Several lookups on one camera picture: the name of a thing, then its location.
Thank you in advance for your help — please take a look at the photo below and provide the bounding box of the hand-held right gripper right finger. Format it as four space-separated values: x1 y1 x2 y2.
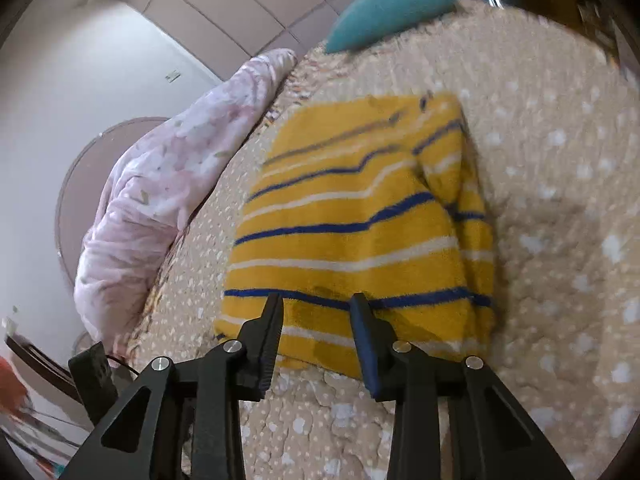
349 293 576 480

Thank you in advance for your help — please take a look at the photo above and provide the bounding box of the beige dotted bed blanket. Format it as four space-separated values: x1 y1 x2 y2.
127 0 640 480

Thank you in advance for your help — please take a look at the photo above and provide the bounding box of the yellow striped sweater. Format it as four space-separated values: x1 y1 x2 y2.
214 91 497 381

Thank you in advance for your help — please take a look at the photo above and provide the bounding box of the teal pillow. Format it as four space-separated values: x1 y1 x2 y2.
324 0 458 54

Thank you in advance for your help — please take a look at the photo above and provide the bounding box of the orange cloth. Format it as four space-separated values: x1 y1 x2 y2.
0 355 27 417

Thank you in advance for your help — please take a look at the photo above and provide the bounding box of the round mauve headboard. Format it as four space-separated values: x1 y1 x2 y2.
54 116 173 306

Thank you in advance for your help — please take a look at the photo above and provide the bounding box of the dark wooden chair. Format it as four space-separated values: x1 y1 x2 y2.
4 334 83 407

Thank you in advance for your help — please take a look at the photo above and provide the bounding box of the pink floral quilt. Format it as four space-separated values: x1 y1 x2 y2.
74 48 299 356

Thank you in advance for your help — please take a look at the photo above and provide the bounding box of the black cable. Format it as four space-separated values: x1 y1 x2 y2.
106 356 142 377

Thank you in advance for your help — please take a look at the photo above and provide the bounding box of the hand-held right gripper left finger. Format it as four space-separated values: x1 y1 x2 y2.
60 293 285 480

